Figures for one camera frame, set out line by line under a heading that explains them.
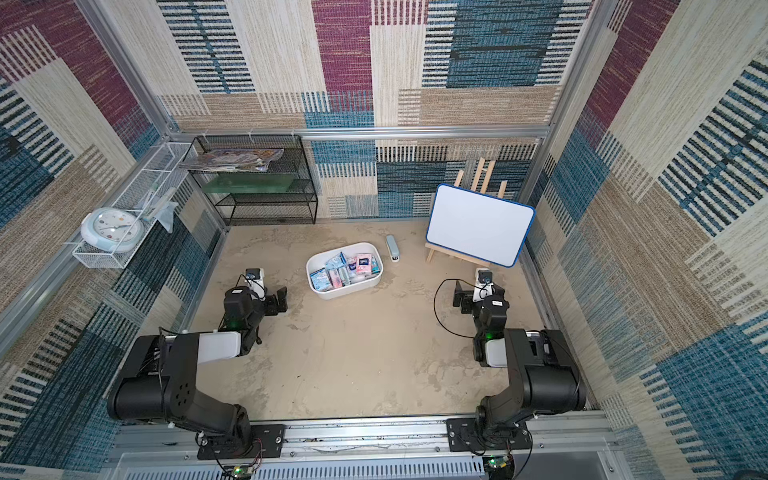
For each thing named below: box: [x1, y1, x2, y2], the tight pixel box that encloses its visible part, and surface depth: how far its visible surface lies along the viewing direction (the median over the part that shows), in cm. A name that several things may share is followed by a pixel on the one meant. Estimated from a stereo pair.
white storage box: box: [306, 242, 383, 300], surface depth 104 cm
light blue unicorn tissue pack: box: [309, 267, 333, 292], surface depth 98 cm
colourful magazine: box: [179, 148, 284, 171], surface depth 83 cm
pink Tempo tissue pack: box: [356, 253, 372, 276], surface depth 103 cm
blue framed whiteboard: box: [426, 184, 536, 268], surface depth 94 cm
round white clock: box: [80, 207, 144, 253], surface depth 68 cm
